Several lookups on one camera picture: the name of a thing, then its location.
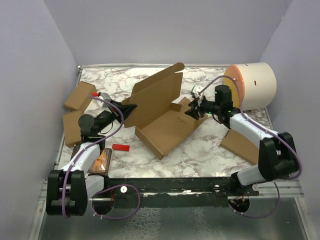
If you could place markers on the red flat block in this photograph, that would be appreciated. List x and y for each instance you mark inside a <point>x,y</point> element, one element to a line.
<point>121,147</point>

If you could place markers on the white cylinder container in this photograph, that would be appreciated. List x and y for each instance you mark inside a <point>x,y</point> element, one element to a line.
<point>253,85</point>

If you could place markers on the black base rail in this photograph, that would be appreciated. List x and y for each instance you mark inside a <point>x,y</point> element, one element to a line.
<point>172,192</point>

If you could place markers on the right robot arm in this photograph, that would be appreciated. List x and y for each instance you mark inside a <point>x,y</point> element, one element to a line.
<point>277,157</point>

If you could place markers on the aluminium frame profile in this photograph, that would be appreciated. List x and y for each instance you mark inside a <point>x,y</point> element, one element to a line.
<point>286,188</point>

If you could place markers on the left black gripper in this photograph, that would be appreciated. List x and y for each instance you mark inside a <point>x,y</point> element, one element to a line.
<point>126,108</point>

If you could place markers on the cardboard box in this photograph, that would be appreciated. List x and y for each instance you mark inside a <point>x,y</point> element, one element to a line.
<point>79,99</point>
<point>160,123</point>
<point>72,131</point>
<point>239,145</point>

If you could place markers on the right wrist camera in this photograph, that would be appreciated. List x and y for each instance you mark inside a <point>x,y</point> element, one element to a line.
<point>197,92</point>

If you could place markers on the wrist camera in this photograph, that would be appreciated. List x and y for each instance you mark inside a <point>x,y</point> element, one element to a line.
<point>197,92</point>
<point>104,97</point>

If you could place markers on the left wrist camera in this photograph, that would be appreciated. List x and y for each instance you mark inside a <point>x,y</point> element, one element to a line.
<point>104,97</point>

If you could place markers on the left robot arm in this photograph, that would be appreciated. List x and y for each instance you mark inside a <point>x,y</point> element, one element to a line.
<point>68,188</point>

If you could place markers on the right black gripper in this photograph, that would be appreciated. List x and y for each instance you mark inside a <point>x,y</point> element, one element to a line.
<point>193,111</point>

